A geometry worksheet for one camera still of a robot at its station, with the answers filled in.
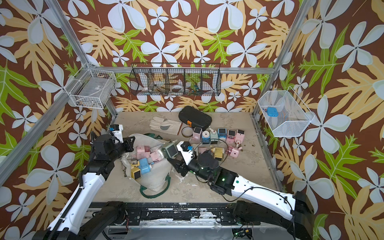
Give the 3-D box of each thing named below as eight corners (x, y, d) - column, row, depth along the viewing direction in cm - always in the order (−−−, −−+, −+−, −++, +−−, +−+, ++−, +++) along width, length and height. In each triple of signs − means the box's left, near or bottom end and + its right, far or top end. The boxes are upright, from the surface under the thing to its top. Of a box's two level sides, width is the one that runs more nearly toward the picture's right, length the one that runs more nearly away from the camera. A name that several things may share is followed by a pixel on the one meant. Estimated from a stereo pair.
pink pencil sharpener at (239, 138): (233, 149, 102) (236, 141, 94) (234, 136, 108) (237, 128, 101) (240, 150, 101) (244, 143, 93) (241, 138, 107) (244, 130, 100)
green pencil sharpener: (210, 144, 103) (211, 138, 97) (209, 134, 109) (210, 127, 103) (217, 144, 103) (218, 138, 97) (215, 134, 109) (217, 127, 103)
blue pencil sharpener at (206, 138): (202, 144, 101) (202, 139, 97) (201, 135, 106) (202, 130, 101) (209, 144, 101) (210, 139, 97) (208, 135, 106) (209, 130, 102)
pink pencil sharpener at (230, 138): (226, 143, 104) (228, 137, 98) (225, 136, 108) (227, 129, 102) (234, 143, 104) (236, 137, 98) (232, 136, 108) (235, 129, 102)
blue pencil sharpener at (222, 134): (217, 142, 105) (219, 135, 98) (216, 135, 109) (218, 128, 102) (225, 142, 105) (227, 135, 98) (224, 135, 109) (226, 128, 102)
